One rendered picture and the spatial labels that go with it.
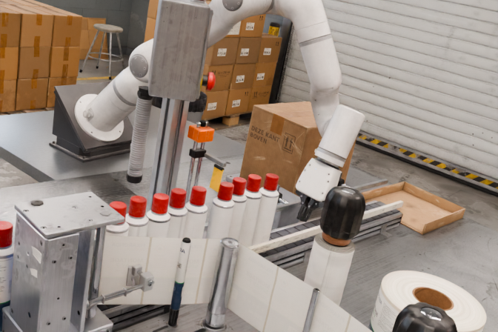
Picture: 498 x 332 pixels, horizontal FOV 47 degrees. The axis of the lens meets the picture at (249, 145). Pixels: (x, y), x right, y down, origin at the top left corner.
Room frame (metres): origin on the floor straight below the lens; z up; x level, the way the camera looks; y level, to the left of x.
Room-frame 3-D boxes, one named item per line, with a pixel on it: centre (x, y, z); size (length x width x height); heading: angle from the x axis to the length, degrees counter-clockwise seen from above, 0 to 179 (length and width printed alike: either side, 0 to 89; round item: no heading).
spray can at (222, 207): (1.21, 0.03, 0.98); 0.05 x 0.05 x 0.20
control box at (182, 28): (1.18, 0.18, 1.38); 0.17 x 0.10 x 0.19; 13
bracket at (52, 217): (0.82, 0.26, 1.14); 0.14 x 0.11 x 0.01; 138
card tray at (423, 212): (1.94, -0.62, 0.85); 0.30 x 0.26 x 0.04; 138
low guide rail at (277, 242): (1.39, -0.17, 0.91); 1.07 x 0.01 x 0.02; 138
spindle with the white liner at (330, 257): (1.07, -0.21, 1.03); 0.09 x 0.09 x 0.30
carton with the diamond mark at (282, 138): (1.90, -0.18, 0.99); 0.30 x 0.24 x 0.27; 139
